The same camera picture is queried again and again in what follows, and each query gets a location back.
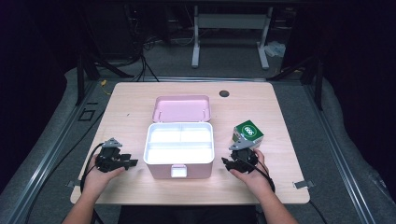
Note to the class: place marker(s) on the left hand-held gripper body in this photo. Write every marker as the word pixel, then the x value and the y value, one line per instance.
pixel 109 160

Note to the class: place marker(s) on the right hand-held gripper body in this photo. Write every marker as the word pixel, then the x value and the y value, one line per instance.
pixel 246 160

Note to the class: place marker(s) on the green and white carton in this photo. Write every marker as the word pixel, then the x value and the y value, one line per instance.
pixel 249 130

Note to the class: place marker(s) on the white divided tray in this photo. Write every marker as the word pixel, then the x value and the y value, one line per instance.
pixel 179 143

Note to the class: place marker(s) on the pink storage box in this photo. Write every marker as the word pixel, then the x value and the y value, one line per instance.
pixel 182 109

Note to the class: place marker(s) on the person's right hand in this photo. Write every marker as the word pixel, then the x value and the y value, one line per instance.
pixel 257 182

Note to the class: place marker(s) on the person's left hand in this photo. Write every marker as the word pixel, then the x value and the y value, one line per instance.
pixel 96 182

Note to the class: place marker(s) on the person's lap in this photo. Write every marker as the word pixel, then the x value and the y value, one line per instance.
pixel 186 215

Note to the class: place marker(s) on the small yellow tag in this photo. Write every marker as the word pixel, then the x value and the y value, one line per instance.
pixel 103 83

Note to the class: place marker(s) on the black stand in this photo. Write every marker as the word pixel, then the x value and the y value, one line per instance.
pixel 317 84
pixel 81 77

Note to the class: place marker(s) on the clear plastic bag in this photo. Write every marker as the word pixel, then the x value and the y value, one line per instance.
pixel 275 49

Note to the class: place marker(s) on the grey metal bracket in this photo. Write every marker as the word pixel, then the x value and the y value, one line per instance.
pixel 73 183
pixel 303 184

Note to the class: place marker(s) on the white metal desk frame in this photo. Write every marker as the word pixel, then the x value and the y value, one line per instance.
pixel 230 21

